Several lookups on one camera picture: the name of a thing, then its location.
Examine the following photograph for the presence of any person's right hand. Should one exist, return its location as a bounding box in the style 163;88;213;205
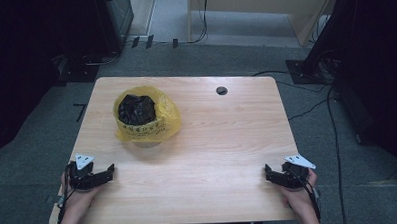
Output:
280;168;320;218

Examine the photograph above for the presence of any black curtained stand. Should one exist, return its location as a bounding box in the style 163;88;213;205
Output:
301;0;397;176

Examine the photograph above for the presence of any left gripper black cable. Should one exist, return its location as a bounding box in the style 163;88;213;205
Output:
54;161;78;224

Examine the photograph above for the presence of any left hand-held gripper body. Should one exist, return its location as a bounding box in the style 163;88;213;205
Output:
67;153;99;192

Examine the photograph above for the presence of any light wooden furniture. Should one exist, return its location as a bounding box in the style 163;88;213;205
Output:
186;0;339;51

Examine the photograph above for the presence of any thin black hanging cable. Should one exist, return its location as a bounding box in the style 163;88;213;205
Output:
177;0;211;46

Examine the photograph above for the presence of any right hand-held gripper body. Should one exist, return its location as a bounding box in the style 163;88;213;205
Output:
279;153;318;191

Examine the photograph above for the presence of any black crumpled plastic bag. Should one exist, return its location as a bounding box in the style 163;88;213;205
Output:
116;93;157;127

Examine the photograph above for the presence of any black floor cable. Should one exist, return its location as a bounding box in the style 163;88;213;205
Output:
325;83;348;224

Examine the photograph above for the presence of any person's left hand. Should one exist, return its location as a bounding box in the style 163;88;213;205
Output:
60;170;104;221

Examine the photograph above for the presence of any black cabinet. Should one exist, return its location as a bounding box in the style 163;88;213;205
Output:
92;0;137;58

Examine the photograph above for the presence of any black stand base plate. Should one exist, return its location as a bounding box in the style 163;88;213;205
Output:
285;57;324;87

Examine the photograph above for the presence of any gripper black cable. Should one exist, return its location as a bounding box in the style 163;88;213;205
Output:
288;167;322;224
54;161;78;224

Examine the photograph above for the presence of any yellow plastic bag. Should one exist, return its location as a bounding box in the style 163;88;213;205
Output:
112;84;184;145

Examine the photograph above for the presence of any black curtain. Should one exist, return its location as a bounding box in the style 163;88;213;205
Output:
0;0;104;157

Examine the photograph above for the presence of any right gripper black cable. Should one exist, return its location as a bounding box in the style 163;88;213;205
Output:
288;167;322;224

